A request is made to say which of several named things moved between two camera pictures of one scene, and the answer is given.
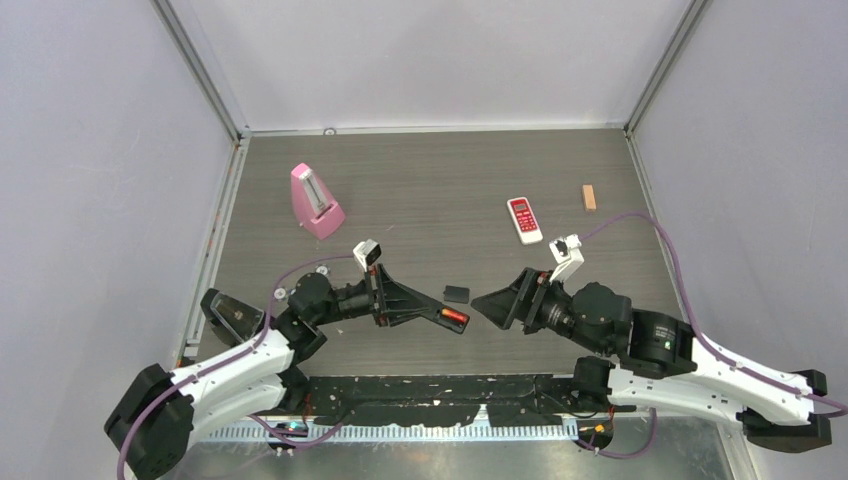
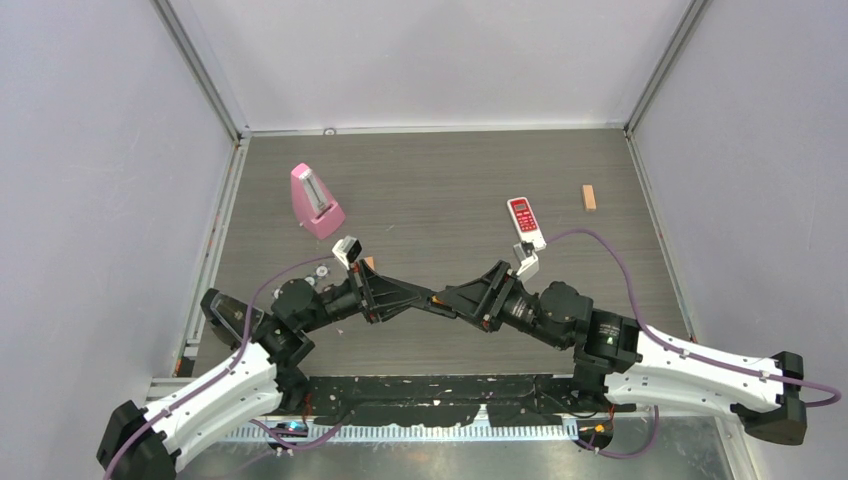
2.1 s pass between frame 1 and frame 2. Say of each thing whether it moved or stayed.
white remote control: stayed
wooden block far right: stayed
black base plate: stayed
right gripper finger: moved
